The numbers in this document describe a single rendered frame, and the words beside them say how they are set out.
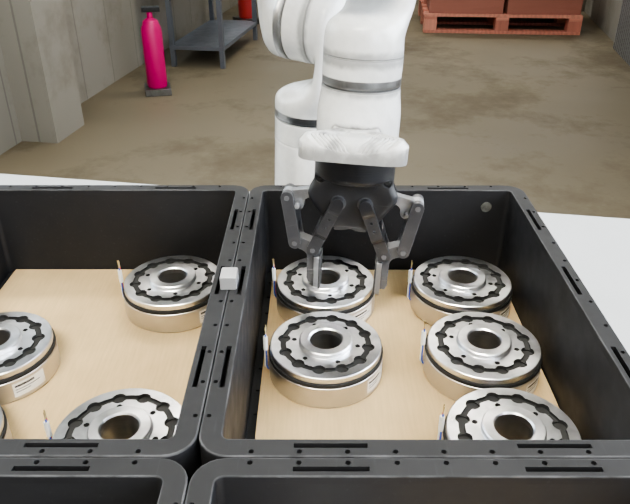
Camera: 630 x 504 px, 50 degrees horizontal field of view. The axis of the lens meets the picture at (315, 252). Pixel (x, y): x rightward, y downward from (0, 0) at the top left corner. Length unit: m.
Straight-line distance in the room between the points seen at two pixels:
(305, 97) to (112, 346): 0.37
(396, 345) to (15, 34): 3.21
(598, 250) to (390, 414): 0.66
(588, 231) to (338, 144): 0.75
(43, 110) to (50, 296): 3.00
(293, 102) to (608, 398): 0.50
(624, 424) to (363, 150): 0.28
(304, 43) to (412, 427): 0.45
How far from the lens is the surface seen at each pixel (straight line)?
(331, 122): 0.59
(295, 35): 0.81
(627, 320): 1.02
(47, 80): 3.71
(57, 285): 0.81
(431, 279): 0.72
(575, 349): 0.60
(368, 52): 0.58
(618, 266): 1.15
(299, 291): 0.69
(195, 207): 0.76
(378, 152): 0.55
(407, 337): 0.68
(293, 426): 0.58
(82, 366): 0.68
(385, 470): 0.42
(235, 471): 0.42
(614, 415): 0.54
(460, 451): 0.43
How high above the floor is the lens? 1.23
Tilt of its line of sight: 30 degrees down
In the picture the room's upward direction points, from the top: straight up
